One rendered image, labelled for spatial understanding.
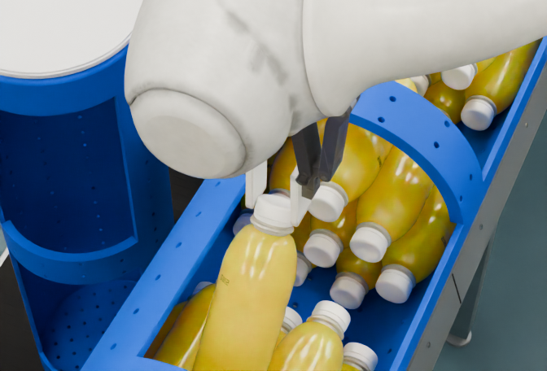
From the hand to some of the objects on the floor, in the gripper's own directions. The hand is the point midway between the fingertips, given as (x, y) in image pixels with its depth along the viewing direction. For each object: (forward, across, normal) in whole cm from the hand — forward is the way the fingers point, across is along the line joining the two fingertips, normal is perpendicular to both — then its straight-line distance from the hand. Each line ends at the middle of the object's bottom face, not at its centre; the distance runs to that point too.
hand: (278, 182), depth 106 cm
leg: (+132, -6, -75) cm, 152 cm away
